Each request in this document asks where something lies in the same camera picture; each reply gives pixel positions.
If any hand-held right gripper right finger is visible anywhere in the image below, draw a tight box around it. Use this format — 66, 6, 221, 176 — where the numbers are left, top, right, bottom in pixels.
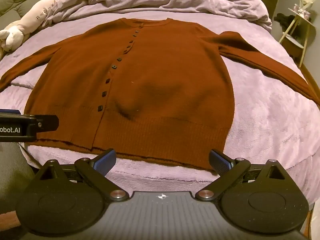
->
195, 149, 288, 202

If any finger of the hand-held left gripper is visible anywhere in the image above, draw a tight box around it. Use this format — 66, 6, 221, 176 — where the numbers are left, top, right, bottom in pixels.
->
32, 114, 60, 132

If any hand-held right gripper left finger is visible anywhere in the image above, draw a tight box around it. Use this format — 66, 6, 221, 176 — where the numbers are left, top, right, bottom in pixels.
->
34, 148, 129, 202

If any brown buttoned cardigan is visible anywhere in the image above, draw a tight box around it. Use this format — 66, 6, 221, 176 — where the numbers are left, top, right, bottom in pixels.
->
0, 17, 320, 173

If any person's grey clothing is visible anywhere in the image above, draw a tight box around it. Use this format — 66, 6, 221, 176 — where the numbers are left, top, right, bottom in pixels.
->
0, 142, 36, 216

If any white plush toy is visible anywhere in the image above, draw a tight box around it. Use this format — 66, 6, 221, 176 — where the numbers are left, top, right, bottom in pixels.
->
0, 0, 69, 56

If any green quilted cushion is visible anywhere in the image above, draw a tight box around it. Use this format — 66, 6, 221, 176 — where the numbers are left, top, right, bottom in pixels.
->
0, 0, 63, 25

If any brown basket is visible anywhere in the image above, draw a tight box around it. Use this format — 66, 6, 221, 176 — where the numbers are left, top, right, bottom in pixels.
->
282, 35, 304, 58

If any black cloth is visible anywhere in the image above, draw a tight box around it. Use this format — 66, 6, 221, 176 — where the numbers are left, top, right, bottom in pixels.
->
273, 13, 297, 28

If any purple crumpled duvet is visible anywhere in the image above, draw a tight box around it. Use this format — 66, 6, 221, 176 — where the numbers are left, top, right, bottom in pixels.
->
42, 0, 273, 33

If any yellow-legged side table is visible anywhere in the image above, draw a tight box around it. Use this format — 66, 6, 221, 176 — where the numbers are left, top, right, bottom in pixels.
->
278, 7, 316, 68

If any wrapped flower bouquet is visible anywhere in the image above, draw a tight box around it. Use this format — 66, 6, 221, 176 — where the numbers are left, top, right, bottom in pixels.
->
293, 0, 317, 16

